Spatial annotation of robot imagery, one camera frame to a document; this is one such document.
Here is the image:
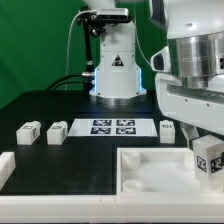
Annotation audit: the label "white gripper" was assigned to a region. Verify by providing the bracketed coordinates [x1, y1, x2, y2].
[150, 47, 224, 149]

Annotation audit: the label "white square tabletop part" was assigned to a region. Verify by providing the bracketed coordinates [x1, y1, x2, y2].
[116, 148, 224, 194]

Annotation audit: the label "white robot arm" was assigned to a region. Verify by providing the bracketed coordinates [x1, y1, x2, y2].
[83, 0, 224, 136]

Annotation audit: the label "white sheet with markers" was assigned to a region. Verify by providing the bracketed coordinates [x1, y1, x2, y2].
[69, 118, 157, 137]

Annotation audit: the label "white left fence block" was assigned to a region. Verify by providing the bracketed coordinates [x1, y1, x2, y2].
[0, 152, 16, 190]

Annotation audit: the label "white front fence rail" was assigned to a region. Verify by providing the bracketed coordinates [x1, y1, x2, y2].
[0, 193, 224, 223]

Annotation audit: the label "black camera stand pole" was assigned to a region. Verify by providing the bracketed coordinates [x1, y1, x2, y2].
[83, 22, 94, 91]

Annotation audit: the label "black base cables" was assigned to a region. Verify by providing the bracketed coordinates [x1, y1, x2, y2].
[45, 71, 96, 92]

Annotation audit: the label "black camera on stand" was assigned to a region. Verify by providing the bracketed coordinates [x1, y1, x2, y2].
[77, 8, 131, 37]

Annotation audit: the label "grey camera cable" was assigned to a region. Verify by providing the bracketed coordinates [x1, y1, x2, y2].
[64, 9, 98, 91]

